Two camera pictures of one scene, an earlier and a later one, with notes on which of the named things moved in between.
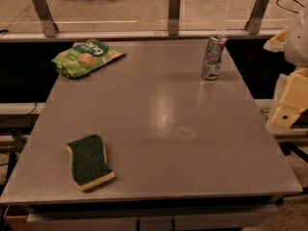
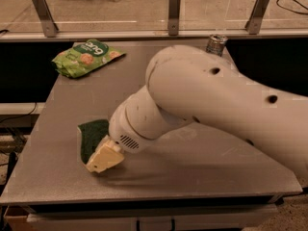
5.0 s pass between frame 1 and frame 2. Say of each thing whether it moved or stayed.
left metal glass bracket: stayed
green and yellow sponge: moved
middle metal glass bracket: stayed
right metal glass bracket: stayed
